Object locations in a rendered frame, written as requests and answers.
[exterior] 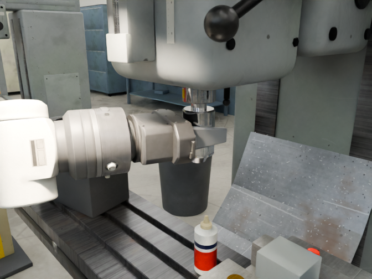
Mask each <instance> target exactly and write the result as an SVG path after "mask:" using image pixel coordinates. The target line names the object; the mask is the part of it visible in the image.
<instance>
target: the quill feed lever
mask: <svg viewBox="0 0 372 279"><path fill-rule="evenodd" d="M261 1H263V0H241V1H239V2H238V3H237V4H235V5H234V6H232V7H229V6H227V5H218V6H215V7H213V8H211V9H210V10H209V11H208V13H207V14H206V16H205V18H204V30H205V32H206V34H207V36H208V37H209V38H210V39H211V40H213V41H215V42H219V43H222V42H226V41H229V40H230V39H232V38H233V37H234V36H235V34H236V33H237V31H238V28H239V19H240V18H241V17H242V16H244V15H245V14H246V13H247V12H249V11H250V10H251V9H253V7H255V6H256V5H258V4H259V3H260V2H261Z"/></svg>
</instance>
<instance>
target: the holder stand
mask: <svg viewBox="0 0 372 279"><path fill-rule="evenodd" d="M49 119H51V120H52V121H53V123H54V121H60V120H63V116H57V117H51V118H49ZM56 184H57V189H58V197H57V198H56V199H54V200H55V201H57V202H59V203H61V204H63V205H66V206H68V207H70V208H72V209H74V210H76V211H78V212H80V213H82V214H85V215H87V216H89V217H91V218H95V217H97V216H98V215H100V214H102V213H104V212H106V211H108V210H109V209H111V208H113V207H115V206H117V205H119V204H120V203H122V202H124V201H125V200H127V199H129V188H128V173H121V174H114V175H110V177H109V178H105V176H102V177H95V178H87V179H80V180H75V179H74V178H72V177H71V176H69V172H65V173H60V171H59V173H58V175H56Z"/></svg>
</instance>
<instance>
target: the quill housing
mask: <svg viewBox="0 0 372 279"><path fill-rule="evenodd" d="M239 1H241V0H154V36H155V56H156V58H155V60H154V61H149V62H140V63H118V62H113V61H112V62H111V63H112V66H113V68H114V70H115V71H116V72H117V73H118V74H119V75H121V76H123V77H125V78H128V79H135V80H142V81H149V82H155V83H159V84H166V85H173V86H179V87H186V88H190V89H197V90H206V91H208V90H217V89H224V88H228V87H234V86H241V85H247V84H254V83H258V82H264V81H271V80H277V79H280V78H282V77H284V76H286V75H288V74H289V73H290V72H291V71H292V69H293V68H294V66H295V62H296V56H297V46H298V43H299V40H298V35H299V24H300V18H301V8H302V0H263V1H261V2H260V3H259V4H258V5H256V6H255V7H253V9H251V10H250V11H249V12H247V13H246V14H245V15H244V16H242V17H241V18H240V19H239V28H238V31H237V33H236V34H235V36H234V37H233V38H232V39H230V40H229V41H226V42H222V43H219V42H215V41H213V40H211V39H210V38H209V37H208V36H207V34H206V32H205V30H204V18H205V16H206V14H207V13H208V11H209V10H210V9H211V8H213V7H215V6H218V5H227V6H229V7H232V6H234V5H235V4H237V3H238V2H239Z"/></svg>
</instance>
